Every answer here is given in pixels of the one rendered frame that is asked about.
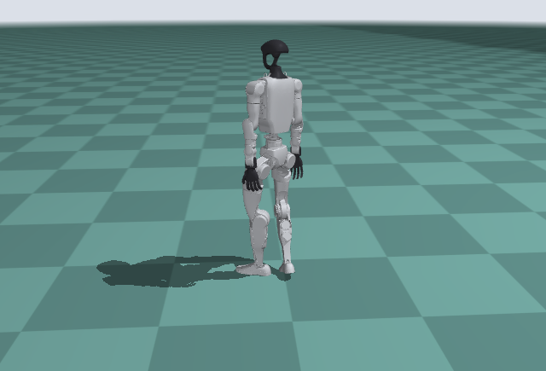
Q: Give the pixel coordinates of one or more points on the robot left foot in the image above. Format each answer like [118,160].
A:
[249,269]

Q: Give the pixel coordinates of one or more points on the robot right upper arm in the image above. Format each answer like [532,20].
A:
[297,111]

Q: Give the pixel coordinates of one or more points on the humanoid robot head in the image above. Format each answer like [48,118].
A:
[274,47]

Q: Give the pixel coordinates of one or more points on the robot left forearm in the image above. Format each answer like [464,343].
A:
[250,141]

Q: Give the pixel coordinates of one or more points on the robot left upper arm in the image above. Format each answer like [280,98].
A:
[254,91]

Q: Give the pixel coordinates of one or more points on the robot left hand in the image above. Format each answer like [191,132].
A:
[251,176]

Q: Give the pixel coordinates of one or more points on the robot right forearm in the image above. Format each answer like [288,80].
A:
[296,135]

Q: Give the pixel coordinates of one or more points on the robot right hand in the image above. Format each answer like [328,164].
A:
[298,164]

